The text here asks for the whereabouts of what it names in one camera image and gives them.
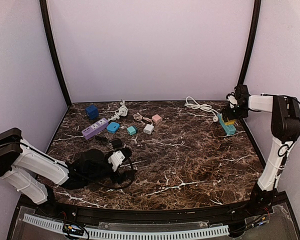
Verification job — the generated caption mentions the yellow cube socket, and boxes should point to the yellow cube socket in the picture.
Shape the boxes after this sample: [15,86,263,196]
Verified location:
[222,116,237,126]

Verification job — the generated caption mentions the teal power strip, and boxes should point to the teal power strip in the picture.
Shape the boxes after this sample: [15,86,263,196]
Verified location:
[217,114,236,136]

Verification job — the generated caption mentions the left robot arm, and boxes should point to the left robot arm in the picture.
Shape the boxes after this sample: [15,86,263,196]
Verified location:
[0,127,137,206]

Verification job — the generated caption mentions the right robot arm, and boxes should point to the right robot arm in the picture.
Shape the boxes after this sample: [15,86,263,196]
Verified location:
[221,84,300,213]

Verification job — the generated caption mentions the black plug adapter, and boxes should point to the black plug adapter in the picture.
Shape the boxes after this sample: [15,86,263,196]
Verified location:
[110,138,123,150]

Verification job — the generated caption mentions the small teal plug adapter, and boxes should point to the small teal plug adapter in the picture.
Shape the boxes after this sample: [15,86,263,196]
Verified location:
[126,126,138,136]

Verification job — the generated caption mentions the blue flat adapter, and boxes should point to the blue flat adapter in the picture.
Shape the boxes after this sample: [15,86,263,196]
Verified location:
[106,121,120,134]

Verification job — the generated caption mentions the purple power strip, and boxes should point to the purple power strip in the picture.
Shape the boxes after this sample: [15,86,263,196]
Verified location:
[81,118,109,140]

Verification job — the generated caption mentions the white charger cube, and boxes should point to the white charger cube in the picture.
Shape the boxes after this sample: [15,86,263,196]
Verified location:
[143,124,155,135]

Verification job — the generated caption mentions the pink charger cube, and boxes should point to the pink charger cube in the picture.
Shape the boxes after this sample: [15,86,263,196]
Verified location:
[151,114,163,124]

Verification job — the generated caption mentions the dark blue cube socket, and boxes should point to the dark blue cube socket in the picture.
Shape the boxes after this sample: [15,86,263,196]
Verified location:
[85,105,99,120]

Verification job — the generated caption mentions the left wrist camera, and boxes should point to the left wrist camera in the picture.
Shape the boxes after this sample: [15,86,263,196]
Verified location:
[107,147,132,172]

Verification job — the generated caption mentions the white cable of yellow cube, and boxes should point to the white cable of yellow cube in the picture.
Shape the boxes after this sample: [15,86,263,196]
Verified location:
[107,99,129,122]

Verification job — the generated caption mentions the white slotted cable duct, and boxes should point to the white slotted cable duct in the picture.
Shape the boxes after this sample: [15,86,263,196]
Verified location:
[22,213,230,240]

